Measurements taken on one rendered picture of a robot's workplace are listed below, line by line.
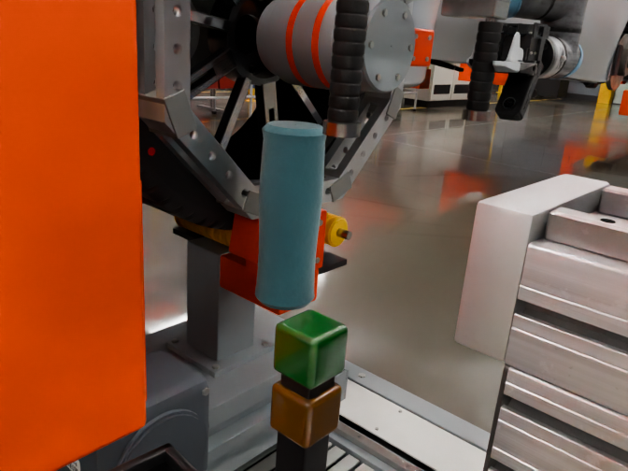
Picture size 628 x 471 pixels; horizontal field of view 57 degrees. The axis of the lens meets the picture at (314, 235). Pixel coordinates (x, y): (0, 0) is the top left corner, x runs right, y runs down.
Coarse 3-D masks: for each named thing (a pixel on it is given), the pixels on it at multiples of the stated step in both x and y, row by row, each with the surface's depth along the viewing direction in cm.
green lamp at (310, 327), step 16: (288, 320) 42; (304, 320) 42; (320, 320) 42; (288, 336) 40; (304, 336) 40; (320, 336) 40; (336, 336) 41; (288, 352) 41; (304, 352) 40; (320, 352) 40; (336, 352) 41; (288, 368) 41; (304, 368) 40; (320, 368) 40; (336, 368) 42; (304, 384) 40; (320, 384) 41
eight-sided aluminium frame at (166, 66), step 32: (160, 0) 69; (160, 32) 70; (160, 64) 71; (160, 96) 73; (384, 96) 109; (160, 128) 76; (192, 128) 76; (384, 128) 110; (192, 160) 83; (224, 160) 82; (352, 160) 105; (224, 192) 85; (256, 192) 89
